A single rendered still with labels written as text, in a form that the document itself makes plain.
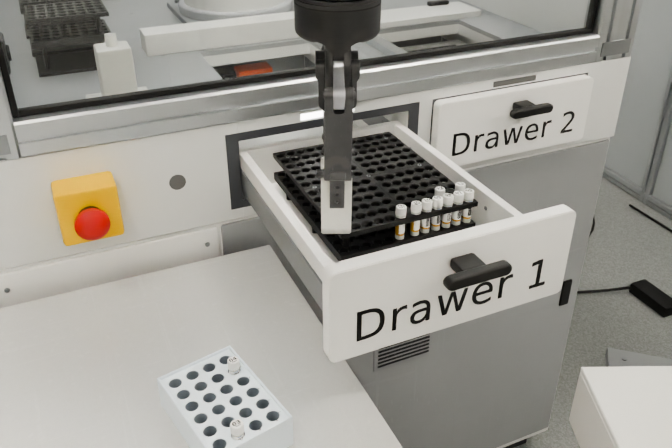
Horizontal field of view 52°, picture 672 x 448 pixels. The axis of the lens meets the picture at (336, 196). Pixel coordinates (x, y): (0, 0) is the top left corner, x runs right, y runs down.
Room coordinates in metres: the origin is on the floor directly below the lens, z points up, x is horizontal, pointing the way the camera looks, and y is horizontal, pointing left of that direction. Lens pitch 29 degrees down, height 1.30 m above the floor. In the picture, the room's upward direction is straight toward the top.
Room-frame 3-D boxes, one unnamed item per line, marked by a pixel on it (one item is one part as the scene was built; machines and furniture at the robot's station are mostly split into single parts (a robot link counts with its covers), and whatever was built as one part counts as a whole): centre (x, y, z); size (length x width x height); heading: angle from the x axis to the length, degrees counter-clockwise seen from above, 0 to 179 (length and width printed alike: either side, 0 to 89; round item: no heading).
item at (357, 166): (0.76, -0.04, 0.87); 0.22 x 0.18 x 0.06; 24
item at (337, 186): (0.56, 0.00, 0.99); 0.03 x 0.01 x 0.05; 1
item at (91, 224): (0.69, 0.29, 0.88); 0.04 x 0.03 x 0.04; 114
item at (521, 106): (0.97, -0.29, 0.91); 0.07 x 0.04 x 0.01; 114
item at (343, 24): (0.59, 0.00, 1.12); 0.08 x 0.07 x 0.09; 1
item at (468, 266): (0.55, -0.13, 0.91); 0.07 x 0.04 x 0.01; 114
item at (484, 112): (1.00, -0.28, 0.87); 0.29 x 0.02 x 0.11; 114
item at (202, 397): (0.49, 0.11, 0.78); 0.12 x 0.08 x 0.04; 36
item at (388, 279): (0.58, -0.12, 0.87); 0.29 x 0.02 x 0.11; 114
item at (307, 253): (0.77, -0.04, 0.86); 0.40 x 0.26 x 0.06; 24
